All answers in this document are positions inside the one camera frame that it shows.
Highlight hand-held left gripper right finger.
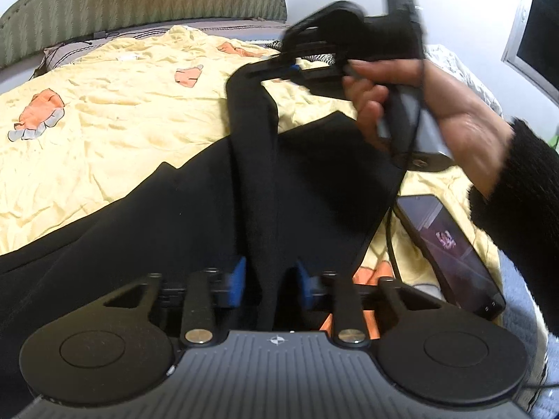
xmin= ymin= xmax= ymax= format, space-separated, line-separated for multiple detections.
xmin=295 ymin=262 xmax=443 ymax=348

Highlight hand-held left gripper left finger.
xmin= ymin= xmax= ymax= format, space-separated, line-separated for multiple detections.
xmin=94 ymin=257 xmax=247 ymax=346

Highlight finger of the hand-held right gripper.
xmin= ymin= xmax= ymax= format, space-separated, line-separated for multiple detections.
xmin=278 ymin=43 xmax=347 ymax=60
xmin=244 ymin=61 xmax=351 ymax=86

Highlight black pants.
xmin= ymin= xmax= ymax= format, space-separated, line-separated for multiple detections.
xmin=0 ymin=59 xmax=407 ymax=402

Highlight person's right forearm black sleeve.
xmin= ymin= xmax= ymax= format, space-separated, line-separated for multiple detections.
xmin=467 ymin=118 xmax=559 ymax=337

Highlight person's right hand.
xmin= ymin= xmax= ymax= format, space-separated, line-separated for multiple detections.
xmin=342 ymin=61 xmax=513 ymax=198

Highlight white printed quilt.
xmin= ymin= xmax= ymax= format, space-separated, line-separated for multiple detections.
xmin=423 ymin=44 xmax=504 ymax=118

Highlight grey framed window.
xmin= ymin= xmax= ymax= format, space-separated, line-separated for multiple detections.
xmin=501 ymin=0 xmax=559 ymax=106

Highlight black smartphone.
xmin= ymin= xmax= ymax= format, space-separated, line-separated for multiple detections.
xmin=395 ymin=194 xmax=507 ymax=321

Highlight yellow carrot print blanket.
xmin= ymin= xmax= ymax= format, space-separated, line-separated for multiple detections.
xmin=0 ymin=24 xmax=555 ymax=359

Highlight grey-blue quilted cloth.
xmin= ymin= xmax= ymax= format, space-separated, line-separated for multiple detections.
xmin=497 ymin=249 xmax=559 ymax=419

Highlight taupe striped pillow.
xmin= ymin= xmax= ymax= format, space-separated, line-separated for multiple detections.
xmin=0 ymin=17 xmax=286 ymax=94

